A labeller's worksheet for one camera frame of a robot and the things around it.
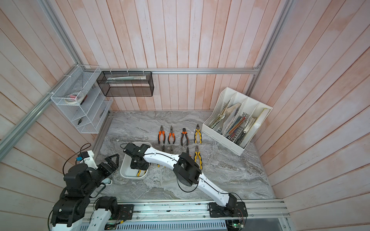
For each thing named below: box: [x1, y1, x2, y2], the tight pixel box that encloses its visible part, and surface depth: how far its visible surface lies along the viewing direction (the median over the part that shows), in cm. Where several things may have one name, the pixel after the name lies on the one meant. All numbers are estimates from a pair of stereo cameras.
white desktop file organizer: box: [201, 87, 274, 157], surface depth 97 cm
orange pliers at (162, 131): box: [158, 125, 166, 144], surface depth 106 cm
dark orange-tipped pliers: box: [180, 128, 189, 146], surface depth 106 cm
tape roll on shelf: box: [64, 92, 83, 105], surface depth 75 cm
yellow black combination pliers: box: [194, 123, 203, 144], surface depth 106 cm
